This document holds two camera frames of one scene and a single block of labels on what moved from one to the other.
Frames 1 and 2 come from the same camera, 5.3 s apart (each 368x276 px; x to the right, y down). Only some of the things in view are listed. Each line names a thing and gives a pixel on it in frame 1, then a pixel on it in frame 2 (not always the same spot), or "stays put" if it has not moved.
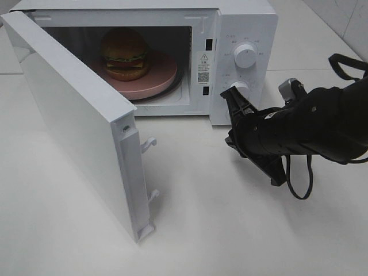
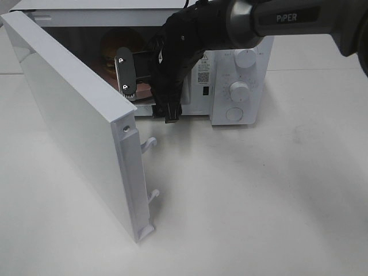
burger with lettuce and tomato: x=125 y=55 stays put
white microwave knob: x=245 y=56 stays put
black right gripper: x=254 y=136 -> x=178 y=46
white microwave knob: x=242 y=88 stays put
